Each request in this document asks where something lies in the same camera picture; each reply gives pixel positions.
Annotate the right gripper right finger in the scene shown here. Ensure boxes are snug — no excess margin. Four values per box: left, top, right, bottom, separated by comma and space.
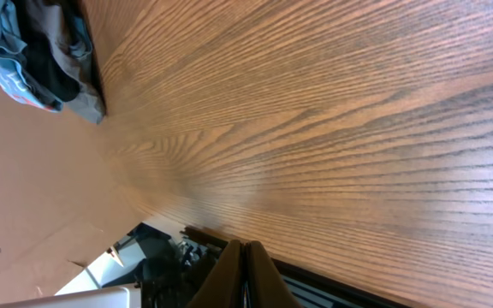
244, 241, 301, 308

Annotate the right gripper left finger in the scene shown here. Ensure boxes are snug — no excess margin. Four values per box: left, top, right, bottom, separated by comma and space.
187, 240, 243, 308

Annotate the dark clutter beyond table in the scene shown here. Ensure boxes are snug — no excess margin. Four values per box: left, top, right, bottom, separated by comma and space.
102, 223, 222, 308

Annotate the folded black shirt in stack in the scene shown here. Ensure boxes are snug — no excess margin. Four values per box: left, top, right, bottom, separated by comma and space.
13, 0, 80, 102

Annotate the folded grey shirt in stack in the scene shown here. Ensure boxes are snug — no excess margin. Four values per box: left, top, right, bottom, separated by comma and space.
25, 0, 105, 124

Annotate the light blue printed t-shirt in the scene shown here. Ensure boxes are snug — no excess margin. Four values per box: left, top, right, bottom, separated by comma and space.
0, 0, 63, 113

